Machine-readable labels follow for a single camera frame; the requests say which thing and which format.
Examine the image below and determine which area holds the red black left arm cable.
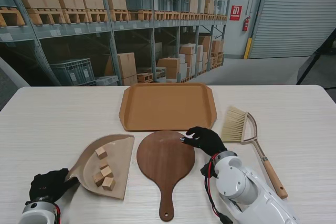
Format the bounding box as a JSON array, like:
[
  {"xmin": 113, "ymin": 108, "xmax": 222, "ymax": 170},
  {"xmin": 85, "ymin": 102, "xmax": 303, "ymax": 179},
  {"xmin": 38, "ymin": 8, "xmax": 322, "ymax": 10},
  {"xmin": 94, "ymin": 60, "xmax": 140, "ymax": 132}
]
[{"xmin": 54, "ymin": 202, "xmax": 62, "ymax": 224}]

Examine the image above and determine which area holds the orange-brown plastic tray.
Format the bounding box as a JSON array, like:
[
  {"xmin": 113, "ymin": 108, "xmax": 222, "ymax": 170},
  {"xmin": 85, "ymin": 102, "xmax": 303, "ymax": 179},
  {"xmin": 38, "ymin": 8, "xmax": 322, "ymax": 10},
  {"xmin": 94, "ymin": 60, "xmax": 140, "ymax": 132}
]
[{"xmin": 118, "ymin": 83, "xmax": 218, "ymax": 132}]

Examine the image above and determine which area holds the black tripod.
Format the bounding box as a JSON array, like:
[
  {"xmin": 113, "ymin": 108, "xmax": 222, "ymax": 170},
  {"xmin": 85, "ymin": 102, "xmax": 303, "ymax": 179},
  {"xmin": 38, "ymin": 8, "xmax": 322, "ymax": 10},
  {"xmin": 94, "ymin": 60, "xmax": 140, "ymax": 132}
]
[{"xmin": 296, "ymin": 28, "xmax": 336, "ymax": 90}]

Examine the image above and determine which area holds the beige plastic dustpan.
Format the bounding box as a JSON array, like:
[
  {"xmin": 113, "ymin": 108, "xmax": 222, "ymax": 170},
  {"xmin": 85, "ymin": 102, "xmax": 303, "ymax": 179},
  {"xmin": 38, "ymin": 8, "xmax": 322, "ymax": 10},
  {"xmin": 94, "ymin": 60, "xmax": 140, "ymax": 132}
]
[{"xmin": 64, "ymin": 134, "xmax": 136, "ymax": 200}]

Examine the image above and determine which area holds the red black right arm cable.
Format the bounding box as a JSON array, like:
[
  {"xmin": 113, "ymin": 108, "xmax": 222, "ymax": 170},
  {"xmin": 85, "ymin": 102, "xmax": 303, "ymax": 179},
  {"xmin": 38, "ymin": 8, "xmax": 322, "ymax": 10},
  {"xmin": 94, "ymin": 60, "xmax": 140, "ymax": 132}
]
[{"xmin": 201, "ymin": 155, "xmax": 234, "ymax": 224}]

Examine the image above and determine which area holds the warehouse photo backdrop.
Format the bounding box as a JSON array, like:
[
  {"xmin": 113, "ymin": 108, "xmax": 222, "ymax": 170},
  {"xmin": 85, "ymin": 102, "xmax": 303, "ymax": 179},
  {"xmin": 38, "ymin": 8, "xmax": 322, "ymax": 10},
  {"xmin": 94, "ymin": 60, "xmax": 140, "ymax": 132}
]
[{"xmin": 0, "ymin": 0, "xmax": 336, "ymax": 87}]

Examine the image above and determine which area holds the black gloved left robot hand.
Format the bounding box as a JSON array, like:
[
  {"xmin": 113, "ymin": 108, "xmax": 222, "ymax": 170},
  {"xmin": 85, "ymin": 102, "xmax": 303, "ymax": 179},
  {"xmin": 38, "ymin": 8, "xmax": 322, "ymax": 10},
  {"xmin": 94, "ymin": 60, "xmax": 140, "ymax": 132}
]
[{"xmin": 28, "ymin": 168, "xmax": 79, "ymax": 202}]

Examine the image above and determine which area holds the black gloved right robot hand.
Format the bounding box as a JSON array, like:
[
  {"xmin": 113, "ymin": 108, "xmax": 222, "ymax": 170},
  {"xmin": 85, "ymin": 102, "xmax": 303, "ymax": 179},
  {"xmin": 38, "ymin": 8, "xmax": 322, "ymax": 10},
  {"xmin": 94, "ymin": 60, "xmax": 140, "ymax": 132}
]
[{"xmin": 180, "ymin": 126, "xmax": 228, "ymax": 161}]

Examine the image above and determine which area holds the dark round wooden cutting board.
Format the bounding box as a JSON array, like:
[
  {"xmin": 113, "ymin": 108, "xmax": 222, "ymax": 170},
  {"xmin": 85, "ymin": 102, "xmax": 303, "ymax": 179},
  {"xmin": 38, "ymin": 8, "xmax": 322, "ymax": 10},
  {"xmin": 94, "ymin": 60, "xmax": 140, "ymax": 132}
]
[{"xmin": 136, "ymin": 130, "xmax": 196, "ymax": 222}]

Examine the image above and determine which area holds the red black arm cable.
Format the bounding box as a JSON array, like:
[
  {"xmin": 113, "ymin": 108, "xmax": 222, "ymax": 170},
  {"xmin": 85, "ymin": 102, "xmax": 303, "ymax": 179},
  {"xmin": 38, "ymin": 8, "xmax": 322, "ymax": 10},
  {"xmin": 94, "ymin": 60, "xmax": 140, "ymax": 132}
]
[
  {"xmin": 201, "ymin": 155, "xmax": 234, "ymax": 224},
  {"xmin": 54, "ymin": 202, "xmax": 62, "ymax": 224}
]

